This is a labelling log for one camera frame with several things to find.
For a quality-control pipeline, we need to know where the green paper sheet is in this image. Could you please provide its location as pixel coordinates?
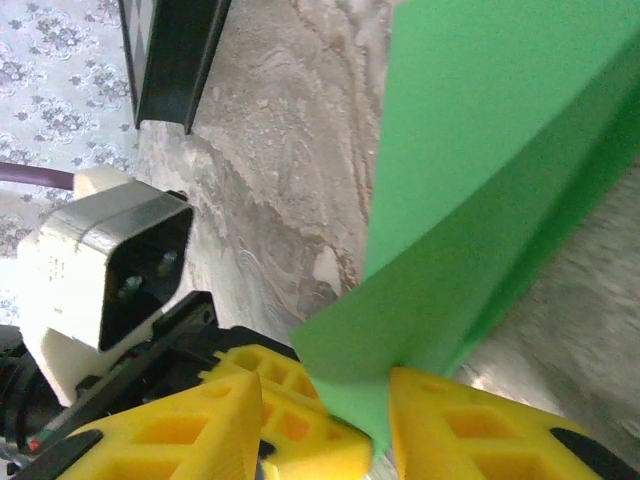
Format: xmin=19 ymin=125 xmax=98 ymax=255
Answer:
xmin=289 ymin=0 xmax=640 ymax=464

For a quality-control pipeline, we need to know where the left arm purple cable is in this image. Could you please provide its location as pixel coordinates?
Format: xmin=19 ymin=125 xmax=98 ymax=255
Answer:
xmin=0 ymin=160 xmax=77 ymax=192

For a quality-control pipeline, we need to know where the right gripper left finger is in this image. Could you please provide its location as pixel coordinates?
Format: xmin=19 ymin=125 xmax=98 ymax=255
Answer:
xmin=52 ymin=371 xmax=265 ymax=480

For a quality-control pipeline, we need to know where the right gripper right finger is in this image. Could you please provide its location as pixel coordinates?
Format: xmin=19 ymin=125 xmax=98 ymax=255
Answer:
xmin=387 ymin=366 xmax=640 ymax=480

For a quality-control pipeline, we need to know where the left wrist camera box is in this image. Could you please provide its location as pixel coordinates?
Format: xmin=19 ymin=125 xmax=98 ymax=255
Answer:
xmin=17 ymin=167 xmax=195 ymax=407

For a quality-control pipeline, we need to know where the black white folded chessboard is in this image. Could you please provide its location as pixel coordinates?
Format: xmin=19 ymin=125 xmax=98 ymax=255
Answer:
xmin=118 ymin=0 xmax=234 ymax=136

